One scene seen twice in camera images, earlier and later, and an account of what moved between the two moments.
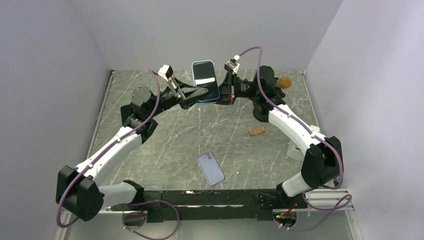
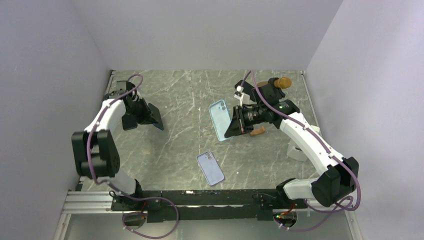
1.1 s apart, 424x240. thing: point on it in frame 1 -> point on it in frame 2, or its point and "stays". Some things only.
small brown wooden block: (253, 132) stays
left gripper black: (187, 92) -> (148, 117)
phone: (205, 76) -> (221, 118)
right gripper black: (227, 91) -> (238, 125)
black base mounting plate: (163, 206) stays
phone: (209, 168) stays
